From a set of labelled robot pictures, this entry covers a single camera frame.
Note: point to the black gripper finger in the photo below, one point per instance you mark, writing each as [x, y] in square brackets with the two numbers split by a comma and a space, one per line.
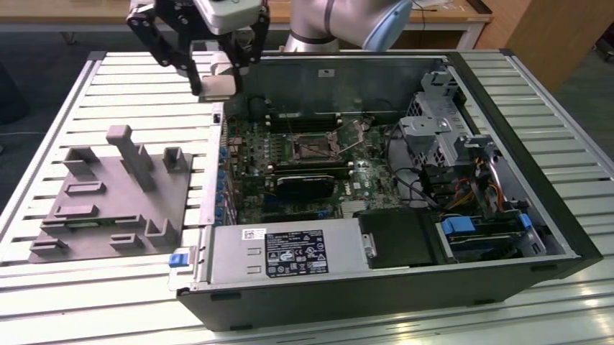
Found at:
[160, 46]
[254, 43]

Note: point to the silver square CPU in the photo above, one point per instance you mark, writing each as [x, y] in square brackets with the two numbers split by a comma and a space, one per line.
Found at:
[218, 87]

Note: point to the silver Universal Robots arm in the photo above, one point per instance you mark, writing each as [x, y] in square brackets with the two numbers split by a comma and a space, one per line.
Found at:
[326, 21]

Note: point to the long RAM slot bank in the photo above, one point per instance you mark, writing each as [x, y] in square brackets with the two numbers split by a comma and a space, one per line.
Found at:
[302, 121]

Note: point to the CPU socket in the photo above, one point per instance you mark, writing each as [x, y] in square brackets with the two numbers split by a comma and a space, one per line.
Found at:
[312, 148]

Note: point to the short RAM slot bank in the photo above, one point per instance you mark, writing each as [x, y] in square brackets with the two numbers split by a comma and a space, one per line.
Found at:
[311, 166]

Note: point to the wooden desk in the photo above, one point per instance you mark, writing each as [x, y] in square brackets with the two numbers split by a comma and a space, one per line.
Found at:
[61, 14]

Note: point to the thin metal locking lever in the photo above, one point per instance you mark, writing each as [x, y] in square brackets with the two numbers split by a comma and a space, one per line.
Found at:
[352, 140]

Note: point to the black graphics card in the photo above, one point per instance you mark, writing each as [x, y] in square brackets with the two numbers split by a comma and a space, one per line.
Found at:
[306, 186]

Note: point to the grey parts rack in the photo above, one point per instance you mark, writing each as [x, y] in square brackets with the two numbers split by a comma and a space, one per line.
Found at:
[120, 201]

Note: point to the green motherboard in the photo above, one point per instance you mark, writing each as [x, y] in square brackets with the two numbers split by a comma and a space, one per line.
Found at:
[368, 179]

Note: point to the grey metal drive cage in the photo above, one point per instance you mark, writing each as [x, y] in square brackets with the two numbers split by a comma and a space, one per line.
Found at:
[434, 133]

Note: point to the small silver heatsink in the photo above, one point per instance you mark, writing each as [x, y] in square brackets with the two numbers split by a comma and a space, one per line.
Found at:
[355, 206]

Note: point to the silver power supply with label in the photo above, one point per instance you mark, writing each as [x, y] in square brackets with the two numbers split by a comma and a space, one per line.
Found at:
[287, 251]

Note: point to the blue case latch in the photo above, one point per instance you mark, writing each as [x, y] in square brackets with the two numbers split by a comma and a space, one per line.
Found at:
[178, 259]

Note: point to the black disk bay cover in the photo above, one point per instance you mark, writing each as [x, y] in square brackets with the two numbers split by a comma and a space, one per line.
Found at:
[398, 237]

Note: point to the wooden cabinet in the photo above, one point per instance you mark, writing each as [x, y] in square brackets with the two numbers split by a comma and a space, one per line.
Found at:
[551, 39]

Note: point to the blue disk carrier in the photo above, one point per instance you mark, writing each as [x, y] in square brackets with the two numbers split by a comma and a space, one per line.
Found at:
[458, 225]

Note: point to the small blue bay tab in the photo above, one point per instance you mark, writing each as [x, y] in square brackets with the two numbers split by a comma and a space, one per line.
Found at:
[525, 221]

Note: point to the black open PC case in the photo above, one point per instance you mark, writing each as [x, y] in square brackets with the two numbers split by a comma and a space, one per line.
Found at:
[383, 298]

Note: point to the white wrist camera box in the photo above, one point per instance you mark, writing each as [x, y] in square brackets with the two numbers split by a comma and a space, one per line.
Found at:
[227, 14]

